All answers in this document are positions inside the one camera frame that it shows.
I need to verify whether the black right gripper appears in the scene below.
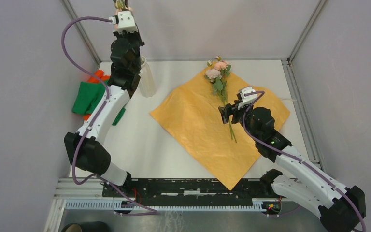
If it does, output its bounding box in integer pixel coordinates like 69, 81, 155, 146
218, 99, 260, 141

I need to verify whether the pink artificial flower bouquet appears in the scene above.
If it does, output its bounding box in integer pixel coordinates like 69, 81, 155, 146
204, 56, 237, 144

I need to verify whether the single artificial flower stem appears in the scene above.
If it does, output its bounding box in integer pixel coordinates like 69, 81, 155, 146
113, 0, 132, 11

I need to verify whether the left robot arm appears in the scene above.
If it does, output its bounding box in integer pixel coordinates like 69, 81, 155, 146
64, 31, 144, 197

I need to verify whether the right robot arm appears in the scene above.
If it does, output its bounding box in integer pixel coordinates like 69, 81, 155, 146
218, 104, 367, 232

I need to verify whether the white ribbed vase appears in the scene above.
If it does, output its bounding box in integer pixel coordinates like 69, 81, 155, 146
139, 56, 156, 98

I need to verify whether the orange cloth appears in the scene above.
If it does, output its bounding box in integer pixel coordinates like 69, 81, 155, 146
83, 70, 111, 122

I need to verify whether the green cloth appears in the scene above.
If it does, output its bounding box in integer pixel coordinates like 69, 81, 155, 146
71, 81, 127, 126

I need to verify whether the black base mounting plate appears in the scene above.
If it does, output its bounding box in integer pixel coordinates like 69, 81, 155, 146
119, 178, 280, 206

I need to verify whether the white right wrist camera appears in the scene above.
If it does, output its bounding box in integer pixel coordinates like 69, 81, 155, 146
237, 86, 258, 110

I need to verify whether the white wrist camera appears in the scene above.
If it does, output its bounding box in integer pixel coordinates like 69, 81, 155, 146
237, 86, 258, 110
109, 10, 139, 34

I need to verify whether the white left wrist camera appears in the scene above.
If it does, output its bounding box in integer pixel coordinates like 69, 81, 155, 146
109, 10, 139, 34

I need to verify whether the aluminium frame rail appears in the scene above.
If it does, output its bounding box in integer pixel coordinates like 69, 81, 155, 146
53, 178, 344, 201

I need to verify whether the white slotted cable duct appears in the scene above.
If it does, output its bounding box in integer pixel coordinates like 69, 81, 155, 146
64, 199, 267, 212

